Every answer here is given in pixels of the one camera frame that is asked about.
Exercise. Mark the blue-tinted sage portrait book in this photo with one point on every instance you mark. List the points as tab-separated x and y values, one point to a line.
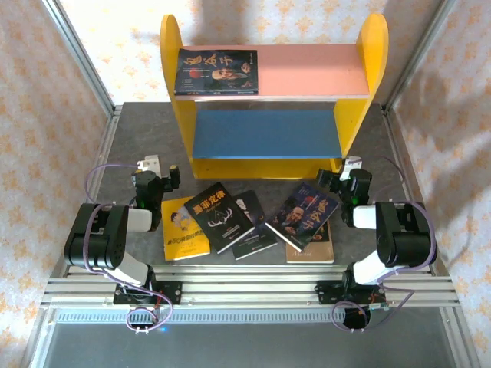
303	214

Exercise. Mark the black book with antlers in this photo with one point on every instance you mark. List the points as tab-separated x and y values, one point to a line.
218	218

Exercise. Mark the yellow cartoon cover book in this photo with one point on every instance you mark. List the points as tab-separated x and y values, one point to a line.
180	245

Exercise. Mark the brown scroll cover book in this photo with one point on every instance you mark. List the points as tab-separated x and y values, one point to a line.
310	255

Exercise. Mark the black wolf eyes book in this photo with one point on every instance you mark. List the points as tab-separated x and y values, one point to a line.
257	241

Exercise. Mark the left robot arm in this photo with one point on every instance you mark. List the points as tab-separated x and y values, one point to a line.
96	237

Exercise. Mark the yellow bookshelf pink blue shelves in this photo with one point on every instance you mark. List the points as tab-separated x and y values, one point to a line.
268	168

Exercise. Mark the black sage portrait book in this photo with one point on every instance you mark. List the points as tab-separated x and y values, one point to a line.
215	73

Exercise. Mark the small green circuit board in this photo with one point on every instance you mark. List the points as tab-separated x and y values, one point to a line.
379	306

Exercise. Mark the aluminium mounting rails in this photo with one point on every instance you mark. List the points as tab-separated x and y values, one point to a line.
249	287

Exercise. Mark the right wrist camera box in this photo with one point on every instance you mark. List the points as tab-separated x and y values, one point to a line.
350	166

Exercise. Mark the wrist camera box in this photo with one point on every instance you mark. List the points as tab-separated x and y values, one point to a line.
149	163
350	166

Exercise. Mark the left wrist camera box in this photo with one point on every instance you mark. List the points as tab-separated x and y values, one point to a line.
149	163

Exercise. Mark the aluminium side rail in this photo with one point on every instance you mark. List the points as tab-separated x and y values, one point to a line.
397	145
100	153

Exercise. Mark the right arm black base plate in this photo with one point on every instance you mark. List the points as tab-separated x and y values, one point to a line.
326	293

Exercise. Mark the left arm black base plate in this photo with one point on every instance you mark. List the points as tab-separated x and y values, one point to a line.
172	293

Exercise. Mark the aluminium frame post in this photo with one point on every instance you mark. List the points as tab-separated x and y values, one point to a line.
418	57
82	57

